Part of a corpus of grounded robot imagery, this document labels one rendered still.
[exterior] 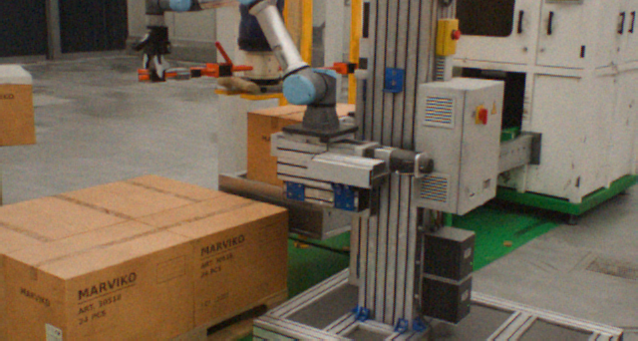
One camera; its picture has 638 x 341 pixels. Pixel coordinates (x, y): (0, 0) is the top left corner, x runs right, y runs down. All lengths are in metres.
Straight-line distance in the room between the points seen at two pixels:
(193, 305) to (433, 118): 1.29
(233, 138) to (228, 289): 1.68
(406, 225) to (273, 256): 0.82
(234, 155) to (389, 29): 2.22
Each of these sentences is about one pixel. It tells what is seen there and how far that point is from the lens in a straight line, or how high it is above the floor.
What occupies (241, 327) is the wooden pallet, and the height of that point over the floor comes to 0.02.
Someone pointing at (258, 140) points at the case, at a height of 0.81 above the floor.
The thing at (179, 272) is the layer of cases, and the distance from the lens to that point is 3.25.
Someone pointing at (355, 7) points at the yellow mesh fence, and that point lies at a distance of 4.92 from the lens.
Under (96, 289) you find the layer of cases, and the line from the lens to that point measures 3.01.
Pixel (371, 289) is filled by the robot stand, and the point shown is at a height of 0.36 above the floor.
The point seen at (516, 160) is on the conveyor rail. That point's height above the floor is 0.45.
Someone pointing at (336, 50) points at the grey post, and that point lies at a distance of 7.05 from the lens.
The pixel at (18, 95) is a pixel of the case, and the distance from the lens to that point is 4.81.
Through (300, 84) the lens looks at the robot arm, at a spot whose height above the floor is 1.23.
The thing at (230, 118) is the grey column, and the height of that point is 0.74.
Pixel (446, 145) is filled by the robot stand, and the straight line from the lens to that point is 2.88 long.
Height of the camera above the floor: 1.58
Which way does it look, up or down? 13 degrees down
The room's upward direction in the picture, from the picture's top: 1 degrees clockwise
